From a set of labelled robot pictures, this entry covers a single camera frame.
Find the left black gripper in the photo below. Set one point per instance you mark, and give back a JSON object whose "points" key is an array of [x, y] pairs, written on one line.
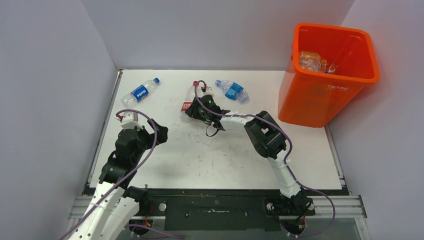
{"points": [[161, 132]]}

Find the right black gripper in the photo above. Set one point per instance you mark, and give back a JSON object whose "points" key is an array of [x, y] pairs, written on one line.
{"points": [[193, 112]]}

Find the red cap water bottle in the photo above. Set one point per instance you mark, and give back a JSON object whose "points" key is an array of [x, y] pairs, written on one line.
{"points": [[189, 97]]}

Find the blue cap bottle edge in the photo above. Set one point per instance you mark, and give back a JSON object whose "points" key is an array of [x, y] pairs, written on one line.
{"points": [[310, 61]]}

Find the crushed orange label bottle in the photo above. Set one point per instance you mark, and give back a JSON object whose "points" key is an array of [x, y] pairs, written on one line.
{"points": [[328, 68]]}

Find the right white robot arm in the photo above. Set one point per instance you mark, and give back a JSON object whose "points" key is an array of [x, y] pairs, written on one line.
{"points": [[267, 140]]}

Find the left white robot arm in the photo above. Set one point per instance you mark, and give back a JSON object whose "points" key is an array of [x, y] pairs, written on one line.
{"points": [[114, 201]]}

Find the orange plastic bin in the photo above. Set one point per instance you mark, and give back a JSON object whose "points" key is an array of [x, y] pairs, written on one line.
{"points": [[313, 99]]}

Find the crushed blue label bottle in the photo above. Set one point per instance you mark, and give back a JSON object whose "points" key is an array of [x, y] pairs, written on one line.
{"points": [[233, 91]]}

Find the clear Pepsi bottle top left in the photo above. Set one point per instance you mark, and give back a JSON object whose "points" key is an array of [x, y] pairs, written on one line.
{"points": [[139, 93]]}

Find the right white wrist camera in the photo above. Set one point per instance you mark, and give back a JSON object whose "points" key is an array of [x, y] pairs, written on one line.
{"points": [[207, 90]]}

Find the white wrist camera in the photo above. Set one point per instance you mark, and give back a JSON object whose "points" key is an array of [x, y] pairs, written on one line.
{"points": [[207, 90], [129, 120]]}

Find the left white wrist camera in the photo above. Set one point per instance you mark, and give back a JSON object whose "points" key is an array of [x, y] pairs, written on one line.
{"points": [[129, 120]]}

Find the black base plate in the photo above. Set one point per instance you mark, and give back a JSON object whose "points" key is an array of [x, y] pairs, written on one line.
{"points": [[221, 209]]}

